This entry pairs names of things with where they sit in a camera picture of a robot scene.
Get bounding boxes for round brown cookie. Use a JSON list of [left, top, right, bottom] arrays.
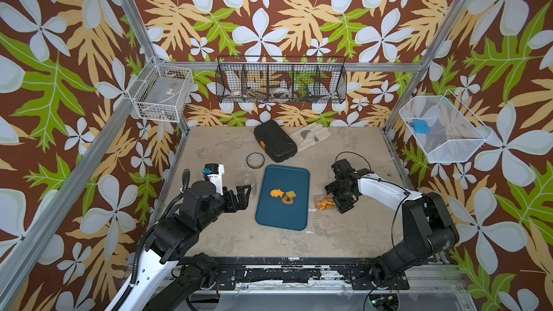
[[282, 196, 294, 205]]

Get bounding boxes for orange fish-shaped cookie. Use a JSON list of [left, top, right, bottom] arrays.
[[270, 189, 286, 199]]

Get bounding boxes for clear plastic cookie jar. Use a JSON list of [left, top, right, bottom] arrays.
[[239, 173, 258, 200]]

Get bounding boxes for white wire basket left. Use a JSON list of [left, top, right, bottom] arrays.
[[128, 58, 194, 123]]

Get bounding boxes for teal plastic tray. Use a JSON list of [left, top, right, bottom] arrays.
[[255, 164, 310, 231]]

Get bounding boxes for aluminium frame post right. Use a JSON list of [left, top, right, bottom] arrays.
[[383, 0, 469, 133]]

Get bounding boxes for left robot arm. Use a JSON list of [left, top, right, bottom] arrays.
[[107, 164, 252, 310]]

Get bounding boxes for white wire basket right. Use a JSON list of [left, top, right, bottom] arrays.
[[400, 91, 493, 164]]

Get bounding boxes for aluminium frame post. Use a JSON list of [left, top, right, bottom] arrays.
[[383, 0, 469, 133], [120, 0, 190, 136]]

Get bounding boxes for blue object in basket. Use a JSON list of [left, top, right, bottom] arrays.
[[410, 119, 431, 135]]

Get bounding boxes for yellow rectangular cracker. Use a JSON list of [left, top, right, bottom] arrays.
[[286, 191, 297, 199]]

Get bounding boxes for black plastic tool case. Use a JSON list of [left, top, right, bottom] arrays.
[[253, 120, 298, 163]]

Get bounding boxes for aluminium frame post left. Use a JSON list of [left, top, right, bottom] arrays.
[[120, 0, 190, 136]]

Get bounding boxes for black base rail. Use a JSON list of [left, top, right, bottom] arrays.
[[204, 257, 413, 292]]

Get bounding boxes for black wire basket centre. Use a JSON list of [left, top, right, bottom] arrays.
[[214, 56, 348, 104]]

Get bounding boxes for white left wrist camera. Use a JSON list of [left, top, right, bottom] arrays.
[[203, 164, 225, 195]]

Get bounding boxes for white wire basket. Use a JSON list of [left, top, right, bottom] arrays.
[[128, 58, 194, 123], [400, 91, 493, 164]]

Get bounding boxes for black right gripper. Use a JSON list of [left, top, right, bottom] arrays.
[[323, 179, 353, 213]]

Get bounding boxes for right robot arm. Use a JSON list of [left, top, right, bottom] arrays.
[[325, 159, 460, 288]]

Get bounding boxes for clear jar lid ring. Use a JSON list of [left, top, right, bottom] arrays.
[[245, 152, 266, 170]]

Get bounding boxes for white tape roll in basket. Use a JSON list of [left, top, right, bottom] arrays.
[[270, 87, 292, 99]]

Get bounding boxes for aluminium frame back bar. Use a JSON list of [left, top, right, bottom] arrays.
[[159, 60, 424, 73]]

